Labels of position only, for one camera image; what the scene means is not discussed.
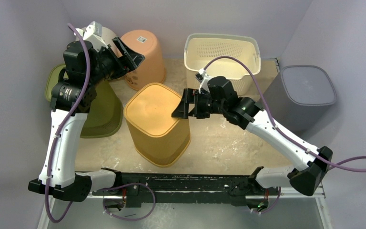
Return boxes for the yellow mesh bin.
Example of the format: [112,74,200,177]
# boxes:
[123,83,191,167]

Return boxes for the small round drawer cabinet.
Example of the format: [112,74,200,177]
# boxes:
[76,26,120,57]

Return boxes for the white perforated storage basket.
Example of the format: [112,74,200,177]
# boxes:
[184,33,261,95]

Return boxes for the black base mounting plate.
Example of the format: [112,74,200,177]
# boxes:
[93,172,279,208]

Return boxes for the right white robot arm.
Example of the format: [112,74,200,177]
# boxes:
[171,76,333,196]

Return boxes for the aluminium rail frame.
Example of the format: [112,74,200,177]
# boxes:
[44,167,319,217]

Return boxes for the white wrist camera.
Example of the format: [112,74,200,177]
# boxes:
[195,68,211,94]
[76,21,106,52]

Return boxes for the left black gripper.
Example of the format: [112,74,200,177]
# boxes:
[87,37,144,88]

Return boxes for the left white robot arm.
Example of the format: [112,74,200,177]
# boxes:
[28,37,144,202]

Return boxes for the olive green mesh bin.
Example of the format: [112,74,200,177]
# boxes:
[45,64,122,138]

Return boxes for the grey mesh waste bin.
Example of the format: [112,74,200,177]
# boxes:
[263,65,337,134]

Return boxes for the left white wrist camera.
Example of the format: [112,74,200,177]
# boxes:
[76,21,106,52]

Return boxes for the orange bin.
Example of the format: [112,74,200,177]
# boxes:
[121,30,166,90]

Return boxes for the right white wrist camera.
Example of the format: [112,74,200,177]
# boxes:
[195,68,211,94]

